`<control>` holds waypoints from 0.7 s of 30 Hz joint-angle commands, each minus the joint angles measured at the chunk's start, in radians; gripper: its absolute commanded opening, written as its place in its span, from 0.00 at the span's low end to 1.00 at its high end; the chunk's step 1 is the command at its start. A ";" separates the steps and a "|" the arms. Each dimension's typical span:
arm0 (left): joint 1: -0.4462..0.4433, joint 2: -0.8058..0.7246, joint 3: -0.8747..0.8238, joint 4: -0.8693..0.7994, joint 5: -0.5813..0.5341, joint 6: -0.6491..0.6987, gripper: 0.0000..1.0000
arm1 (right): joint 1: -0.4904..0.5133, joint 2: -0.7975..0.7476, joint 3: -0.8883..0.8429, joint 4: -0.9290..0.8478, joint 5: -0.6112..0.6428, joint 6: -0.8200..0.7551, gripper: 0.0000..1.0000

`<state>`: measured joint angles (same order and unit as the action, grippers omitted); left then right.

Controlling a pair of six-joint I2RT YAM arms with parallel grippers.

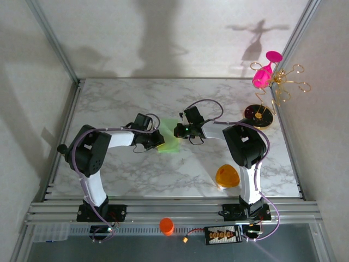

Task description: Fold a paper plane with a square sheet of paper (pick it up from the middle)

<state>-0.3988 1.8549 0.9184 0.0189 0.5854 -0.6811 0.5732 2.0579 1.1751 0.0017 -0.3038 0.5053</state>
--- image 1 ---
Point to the green square paper sheet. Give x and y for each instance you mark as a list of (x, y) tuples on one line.
[(170, 142)]

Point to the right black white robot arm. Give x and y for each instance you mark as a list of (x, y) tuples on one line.
[(245, 147)]

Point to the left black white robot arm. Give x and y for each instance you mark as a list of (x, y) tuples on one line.
[(90, 155)]

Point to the orange translucent cup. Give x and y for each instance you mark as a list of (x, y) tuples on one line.
[(227, 176)]

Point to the pink wine glass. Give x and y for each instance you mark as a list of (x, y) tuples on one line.
[(261, 77)]

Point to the orange plastic cylinder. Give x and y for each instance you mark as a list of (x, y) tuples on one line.
[(167, 226)]

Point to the black controller box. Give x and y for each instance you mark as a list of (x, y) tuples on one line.
[(252, 232), (99, 230)]

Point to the black charger board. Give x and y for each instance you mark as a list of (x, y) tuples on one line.
[(222, 234)]

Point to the clear plastic organizer box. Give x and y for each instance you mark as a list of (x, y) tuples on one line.
[(50, 232)]

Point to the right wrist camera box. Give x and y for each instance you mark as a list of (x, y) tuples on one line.
[(182, 116)]

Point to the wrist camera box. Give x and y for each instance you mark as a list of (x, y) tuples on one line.
[(154, 122), (182, 116)]

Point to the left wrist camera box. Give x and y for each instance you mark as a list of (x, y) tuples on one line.
[(154, 122)]

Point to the aluminium mounting rail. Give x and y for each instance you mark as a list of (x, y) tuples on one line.
[(177, 211)]

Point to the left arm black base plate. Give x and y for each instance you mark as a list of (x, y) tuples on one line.
[(120, 211)]

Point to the aluminium side rail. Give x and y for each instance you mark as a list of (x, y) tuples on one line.
[(64, 131), (282, 117)]

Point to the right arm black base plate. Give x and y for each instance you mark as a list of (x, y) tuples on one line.
[(230, 214)]

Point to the aluminium frame post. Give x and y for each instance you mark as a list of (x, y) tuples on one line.
[(297, 30), (52, 38)]

